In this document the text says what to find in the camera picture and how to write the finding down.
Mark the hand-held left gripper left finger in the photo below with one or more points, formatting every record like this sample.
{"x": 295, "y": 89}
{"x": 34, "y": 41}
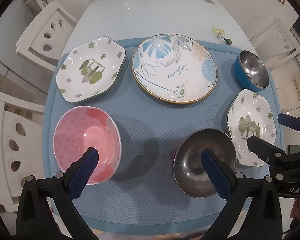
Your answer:
{"x": 87, "y": 170}

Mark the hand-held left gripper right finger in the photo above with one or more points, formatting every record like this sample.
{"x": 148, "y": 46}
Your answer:
{"x": 215, "y": 172}

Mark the plain steel bowl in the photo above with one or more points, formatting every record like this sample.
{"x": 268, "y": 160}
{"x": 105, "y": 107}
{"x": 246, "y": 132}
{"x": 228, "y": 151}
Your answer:
{"x": 190, "y": 155}

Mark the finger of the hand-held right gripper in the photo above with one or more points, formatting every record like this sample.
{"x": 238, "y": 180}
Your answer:
{"x": 262, "y": 147}
{"x": 290, "y": 121}

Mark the white dining chair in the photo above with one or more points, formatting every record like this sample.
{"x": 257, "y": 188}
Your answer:
{"x": 5, "y": 130}
{"x": 272, "y": 35}
{"x": 40, "y": 30}

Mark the leaf print octagonal plate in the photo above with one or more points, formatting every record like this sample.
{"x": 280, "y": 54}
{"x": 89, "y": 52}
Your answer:
{"x": 102, "y": 57}

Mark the pink dotted bowl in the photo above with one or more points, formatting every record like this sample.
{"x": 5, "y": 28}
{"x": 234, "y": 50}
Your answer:
{"x": 72, "y": 135}

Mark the small green plastic toy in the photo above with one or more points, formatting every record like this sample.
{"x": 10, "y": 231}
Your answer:
{"x": 228, "y": 41}

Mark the grey refrigerator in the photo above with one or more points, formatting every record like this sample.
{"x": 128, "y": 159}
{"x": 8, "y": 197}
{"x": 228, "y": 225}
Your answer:
{"x": 2, "y": 62}

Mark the round blue floral plate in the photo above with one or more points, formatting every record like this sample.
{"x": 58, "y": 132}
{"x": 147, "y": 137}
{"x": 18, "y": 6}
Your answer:
{"x": 175, "y": 70}

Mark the blue steel bowl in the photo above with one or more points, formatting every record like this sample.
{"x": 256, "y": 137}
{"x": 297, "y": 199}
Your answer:
{"x": 255, "y": 67}

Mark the tree print octagonal plate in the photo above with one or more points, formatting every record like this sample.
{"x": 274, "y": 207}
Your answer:
{"x": 250, "y": 110}

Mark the blue textured table mat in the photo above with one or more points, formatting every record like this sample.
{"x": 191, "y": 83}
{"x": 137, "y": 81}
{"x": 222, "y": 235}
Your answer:
{"x": 145, "y": 120}

